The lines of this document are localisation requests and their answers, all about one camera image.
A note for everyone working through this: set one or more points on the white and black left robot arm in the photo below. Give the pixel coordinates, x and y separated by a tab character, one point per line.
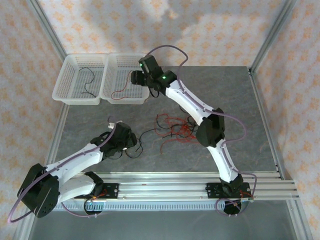
75	187

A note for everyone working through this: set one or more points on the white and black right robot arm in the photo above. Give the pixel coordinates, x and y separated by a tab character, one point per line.
185	97

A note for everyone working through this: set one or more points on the white plastic mesh basket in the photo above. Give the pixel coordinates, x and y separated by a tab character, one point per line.
70	82
117	75

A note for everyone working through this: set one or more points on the aluminium mounting beam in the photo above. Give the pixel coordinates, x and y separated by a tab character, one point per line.
162	190

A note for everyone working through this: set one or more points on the grey metal panel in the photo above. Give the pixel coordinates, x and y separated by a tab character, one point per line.
162	225

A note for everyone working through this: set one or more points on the small controller circuit board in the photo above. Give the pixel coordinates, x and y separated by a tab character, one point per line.
247	200

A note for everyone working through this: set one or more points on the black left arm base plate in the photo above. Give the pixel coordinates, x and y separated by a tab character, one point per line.
111	191

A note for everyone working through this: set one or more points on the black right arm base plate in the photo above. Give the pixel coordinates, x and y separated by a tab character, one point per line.
212	190

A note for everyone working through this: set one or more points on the aluminium frame post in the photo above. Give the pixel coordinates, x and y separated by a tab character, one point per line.
273	32
51	32

